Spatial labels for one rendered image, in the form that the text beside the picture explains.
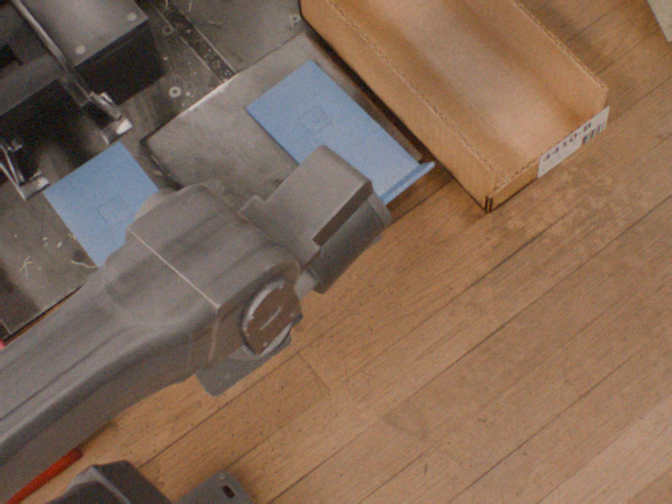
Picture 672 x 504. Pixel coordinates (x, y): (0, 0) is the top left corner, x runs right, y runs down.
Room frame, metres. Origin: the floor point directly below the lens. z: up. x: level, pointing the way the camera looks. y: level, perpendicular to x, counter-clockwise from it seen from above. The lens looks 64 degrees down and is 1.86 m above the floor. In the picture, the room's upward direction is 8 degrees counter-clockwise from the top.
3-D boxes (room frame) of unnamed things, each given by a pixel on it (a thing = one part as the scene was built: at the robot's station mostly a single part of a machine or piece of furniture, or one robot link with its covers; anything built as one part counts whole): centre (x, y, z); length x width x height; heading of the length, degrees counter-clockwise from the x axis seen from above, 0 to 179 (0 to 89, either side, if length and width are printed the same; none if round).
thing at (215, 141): (0.54, 0.03, 0.91); 0.17 x 0.16 x 0.02; 120
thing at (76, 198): (0.44, 0.14, 1.00); 0.15 x 0.07 x 0.03; 30
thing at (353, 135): (0.54, -0.02, 0.93); 0.15 x 0.07 x 0.03; 33
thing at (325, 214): (0.33, 0.03, 1.19); 0.12 x 0.09 x 0.12; 130
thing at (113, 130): (0.57, 0.17, 0.98); 0.07 x 0.02 x 0.01; 30
